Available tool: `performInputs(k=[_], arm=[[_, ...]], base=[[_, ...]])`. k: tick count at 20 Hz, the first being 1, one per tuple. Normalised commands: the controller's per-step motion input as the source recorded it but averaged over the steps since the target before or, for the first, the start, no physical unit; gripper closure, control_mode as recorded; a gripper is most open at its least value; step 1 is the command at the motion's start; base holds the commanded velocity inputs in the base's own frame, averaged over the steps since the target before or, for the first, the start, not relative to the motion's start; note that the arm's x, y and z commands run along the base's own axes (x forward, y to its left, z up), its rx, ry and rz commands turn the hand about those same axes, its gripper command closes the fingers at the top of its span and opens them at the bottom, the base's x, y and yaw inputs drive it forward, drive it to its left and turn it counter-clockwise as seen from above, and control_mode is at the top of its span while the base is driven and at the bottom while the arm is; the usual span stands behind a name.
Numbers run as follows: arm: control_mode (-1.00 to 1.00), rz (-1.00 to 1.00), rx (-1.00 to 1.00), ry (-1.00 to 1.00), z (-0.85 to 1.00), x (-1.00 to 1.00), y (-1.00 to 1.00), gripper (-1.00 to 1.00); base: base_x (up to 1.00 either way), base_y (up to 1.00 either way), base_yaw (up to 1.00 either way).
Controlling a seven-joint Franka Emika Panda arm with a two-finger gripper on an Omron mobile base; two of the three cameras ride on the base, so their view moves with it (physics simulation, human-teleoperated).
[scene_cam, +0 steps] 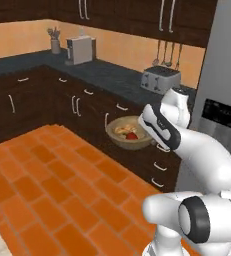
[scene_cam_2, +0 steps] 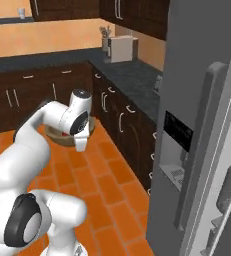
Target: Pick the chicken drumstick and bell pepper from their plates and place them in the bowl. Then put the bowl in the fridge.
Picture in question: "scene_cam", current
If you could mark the chicken drumstick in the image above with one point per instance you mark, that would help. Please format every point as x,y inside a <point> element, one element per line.
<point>127,128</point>

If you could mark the silver toaster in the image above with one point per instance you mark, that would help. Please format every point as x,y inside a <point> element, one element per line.
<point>160,80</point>

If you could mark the grey kitchen utensils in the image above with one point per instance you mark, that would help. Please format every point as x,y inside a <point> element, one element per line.
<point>54,33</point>

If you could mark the red bell pepper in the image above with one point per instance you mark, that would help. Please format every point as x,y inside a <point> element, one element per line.
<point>131,136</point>

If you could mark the grey utensil pot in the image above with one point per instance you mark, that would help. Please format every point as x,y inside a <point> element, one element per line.
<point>55,46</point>

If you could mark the white coffee machine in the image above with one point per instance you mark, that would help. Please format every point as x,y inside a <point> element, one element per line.
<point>78,50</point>

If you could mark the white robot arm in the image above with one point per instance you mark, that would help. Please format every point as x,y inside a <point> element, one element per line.
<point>207,160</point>

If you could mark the dark wood wall cupboards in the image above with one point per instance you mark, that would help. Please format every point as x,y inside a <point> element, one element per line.
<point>127,16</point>

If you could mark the hanging metal spatula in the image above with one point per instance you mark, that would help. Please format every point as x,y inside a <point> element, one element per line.
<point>178,63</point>

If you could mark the grey fridge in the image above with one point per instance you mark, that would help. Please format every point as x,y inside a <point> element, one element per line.
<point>223,66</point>

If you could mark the hanging metal skimmer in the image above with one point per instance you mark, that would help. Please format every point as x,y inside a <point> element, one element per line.
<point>169,61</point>

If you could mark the tan bowl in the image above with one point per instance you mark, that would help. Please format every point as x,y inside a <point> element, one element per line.
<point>120,141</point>

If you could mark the hanging metal ladle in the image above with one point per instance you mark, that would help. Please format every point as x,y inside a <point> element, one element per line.
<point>156,60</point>

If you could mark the dark wood base cupboards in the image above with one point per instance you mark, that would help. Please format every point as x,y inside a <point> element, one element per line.
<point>87,116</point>
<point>27,106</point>

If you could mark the hanging metal spoon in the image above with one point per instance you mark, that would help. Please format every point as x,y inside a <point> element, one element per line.
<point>163,60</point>

